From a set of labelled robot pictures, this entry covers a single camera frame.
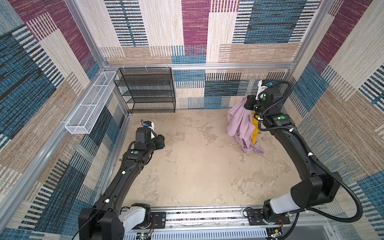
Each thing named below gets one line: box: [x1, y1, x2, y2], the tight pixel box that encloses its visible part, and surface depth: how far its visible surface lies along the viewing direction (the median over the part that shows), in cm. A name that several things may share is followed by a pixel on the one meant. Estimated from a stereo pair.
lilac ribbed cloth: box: [227, 95, 265, 155], surface depth 86 cm
